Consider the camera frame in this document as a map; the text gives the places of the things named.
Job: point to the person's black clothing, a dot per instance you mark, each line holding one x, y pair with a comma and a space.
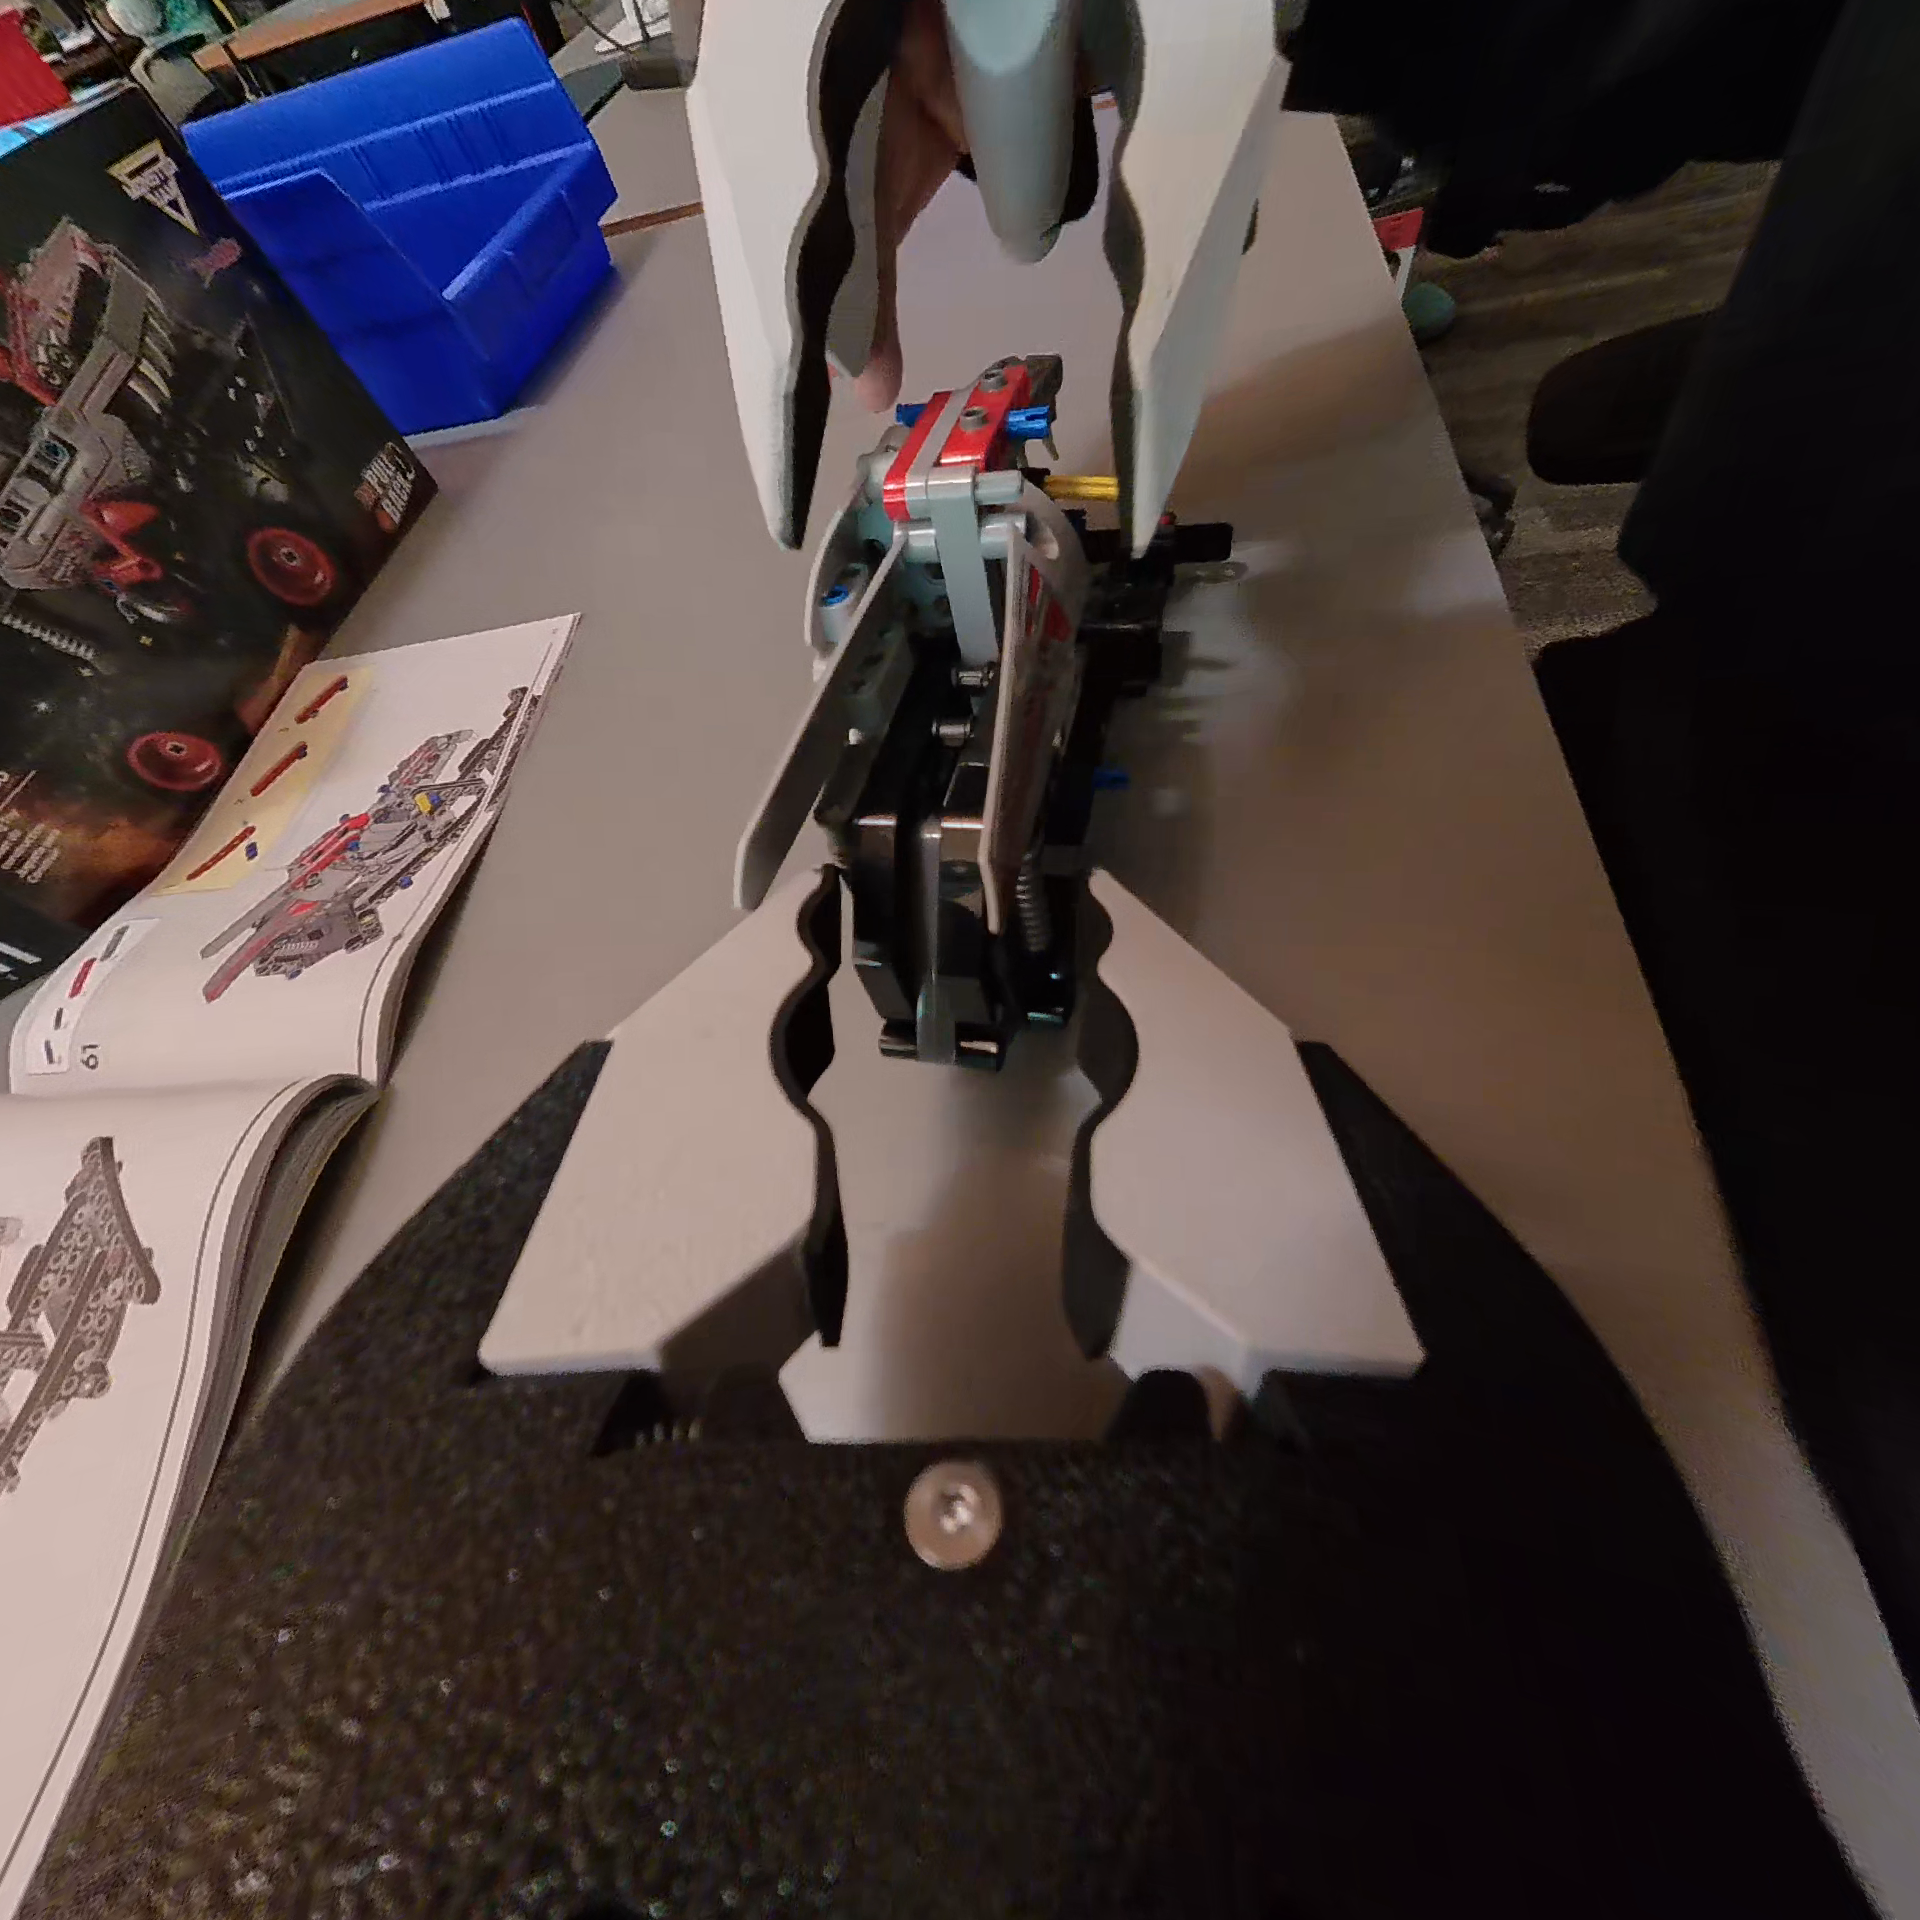
1800, 1051

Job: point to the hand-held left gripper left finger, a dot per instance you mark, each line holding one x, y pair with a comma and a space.
644, 1201

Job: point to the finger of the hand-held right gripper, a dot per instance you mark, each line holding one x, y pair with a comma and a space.
751, 225
1200, 195

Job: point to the grey red brick truck model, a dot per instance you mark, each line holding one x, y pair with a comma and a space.
939, 458

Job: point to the blue plastic bin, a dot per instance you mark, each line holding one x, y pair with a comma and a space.
451, 180

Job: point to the black toy set box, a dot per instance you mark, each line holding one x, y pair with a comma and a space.
150, 451

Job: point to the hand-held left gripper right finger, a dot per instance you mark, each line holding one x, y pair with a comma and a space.
1261, 1201

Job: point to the person's right hand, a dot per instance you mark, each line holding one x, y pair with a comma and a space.
912, 164

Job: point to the open instruction booklet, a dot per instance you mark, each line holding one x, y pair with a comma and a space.
90, 1185

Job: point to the grey desk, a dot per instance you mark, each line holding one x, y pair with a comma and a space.
1350, 901

